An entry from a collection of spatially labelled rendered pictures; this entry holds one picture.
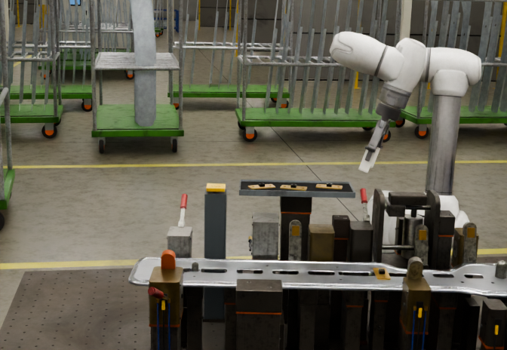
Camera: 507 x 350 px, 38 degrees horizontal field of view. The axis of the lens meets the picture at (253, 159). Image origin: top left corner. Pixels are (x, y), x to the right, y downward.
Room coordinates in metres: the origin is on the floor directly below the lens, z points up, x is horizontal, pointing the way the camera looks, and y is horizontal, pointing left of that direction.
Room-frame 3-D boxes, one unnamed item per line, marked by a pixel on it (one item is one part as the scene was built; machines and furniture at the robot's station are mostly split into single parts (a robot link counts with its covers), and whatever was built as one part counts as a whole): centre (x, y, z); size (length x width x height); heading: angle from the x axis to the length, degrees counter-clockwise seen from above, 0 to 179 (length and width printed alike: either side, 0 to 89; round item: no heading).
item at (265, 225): (2.15, -0.04, 0.90); 0.13 x 0.08 x 0.41; 0
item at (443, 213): (2.18, -0.60, 0.91); 0.07 x 0.05 x 0.42; 0
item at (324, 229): (2.14, -0.21, 0.89); 0.12 x 0.08 x 0.38; 0
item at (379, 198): (2.17, -0.47, 0.94); 0.18 x 0.13 x 0.49; 90
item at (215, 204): (2.30, 0.12, 0.92); 0.08 x 0.08 x 0.44; 0
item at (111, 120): (8.83, 1.42, 0.89); 1.90 x 1.00 x 1.77; 10
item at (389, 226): (2.74, -0.52, 0.92); 0.18 x 0.16 x 0.22; 78
